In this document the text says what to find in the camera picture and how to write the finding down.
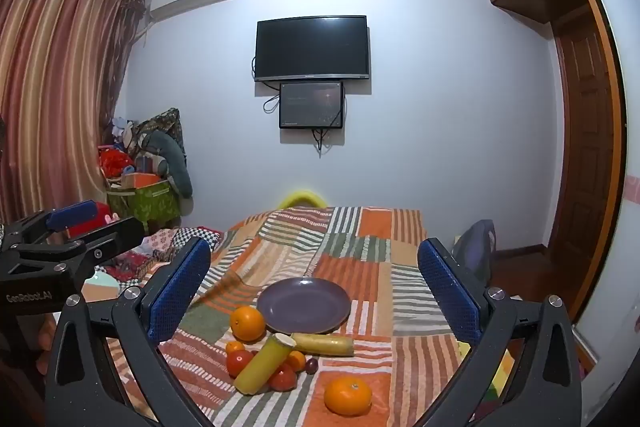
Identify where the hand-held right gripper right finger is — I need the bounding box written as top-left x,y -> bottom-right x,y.
417,237 -> 584,427

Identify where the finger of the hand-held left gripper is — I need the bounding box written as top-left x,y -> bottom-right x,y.
0,200 -> 100,244
10,216 -> 146,279

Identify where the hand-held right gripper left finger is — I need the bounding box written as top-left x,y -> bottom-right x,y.
45,237 -> 211,427

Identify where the large orange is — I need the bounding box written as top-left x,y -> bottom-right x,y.
323,376 -> 374,417
229,305 -> 266,342

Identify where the red tomato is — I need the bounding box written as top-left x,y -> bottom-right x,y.
226,350 -> 256,378
269,364 -> 298,392

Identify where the purple plate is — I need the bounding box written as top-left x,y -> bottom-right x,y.
256,277 -> 352,335

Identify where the person's left hand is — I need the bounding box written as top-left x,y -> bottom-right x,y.
17,314 -> 57,374

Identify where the red box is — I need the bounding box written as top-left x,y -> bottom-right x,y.
65,202 -> 114,239

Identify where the blue backpack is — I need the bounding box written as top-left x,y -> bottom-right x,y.
452,220 -> 496,289

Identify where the green storage box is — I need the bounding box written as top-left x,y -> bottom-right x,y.
105,179 -> 181,224

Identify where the black white checkered cloth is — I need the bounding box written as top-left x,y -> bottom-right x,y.
169,227 -> 224,254

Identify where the red plastic bag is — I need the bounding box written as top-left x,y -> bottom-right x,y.
98,146 -> 136,180

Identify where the orange box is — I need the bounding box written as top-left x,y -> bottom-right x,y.
122,173 -> 169,190

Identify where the yellow bed sheet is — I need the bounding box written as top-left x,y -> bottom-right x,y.
486,344 -> 517,405

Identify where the grey plush pillow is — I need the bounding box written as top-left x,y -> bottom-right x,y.
149,130 -> 194,198

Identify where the striped patchwork blanket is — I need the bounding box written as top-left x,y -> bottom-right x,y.
102,206 -> 507,427

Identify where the dark patterned cushion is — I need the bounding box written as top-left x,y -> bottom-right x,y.
134,107 -> 187,158

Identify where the striped pink curtain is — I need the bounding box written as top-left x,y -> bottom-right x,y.
0,0 -> 151,230

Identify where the yellow round object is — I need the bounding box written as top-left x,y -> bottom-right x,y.
277,190 -> 325,210

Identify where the brown wooden door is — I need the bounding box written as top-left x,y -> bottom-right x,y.
549,4 -> 617,260

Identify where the white sliding wardrobe door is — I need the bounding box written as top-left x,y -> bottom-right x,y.
570,0 -> 640,373

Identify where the small black wall monitor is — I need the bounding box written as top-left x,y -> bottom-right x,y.
278,80 -> 345,130

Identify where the black wall television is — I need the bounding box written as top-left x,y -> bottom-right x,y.
253,14 -> 372,83

